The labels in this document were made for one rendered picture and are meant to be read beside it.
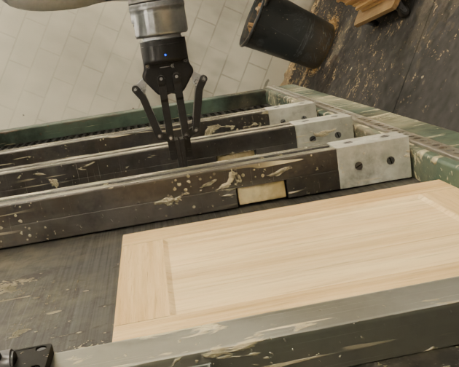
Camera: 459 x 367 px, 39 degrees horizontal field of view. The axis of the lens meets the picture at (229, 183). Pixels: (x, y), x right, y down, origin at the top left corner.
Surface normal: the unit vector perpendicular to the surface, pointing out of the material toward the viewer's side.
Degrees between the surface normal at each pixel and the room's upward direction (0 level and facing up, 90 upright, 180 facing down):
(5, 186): 90
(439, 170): 31
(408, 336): 90
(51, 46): 90
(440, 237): 59
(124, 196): 90
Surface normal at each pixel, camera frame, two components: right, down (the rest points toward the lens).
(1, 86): 0.19, 0.05
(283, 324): -0.15, -0.96
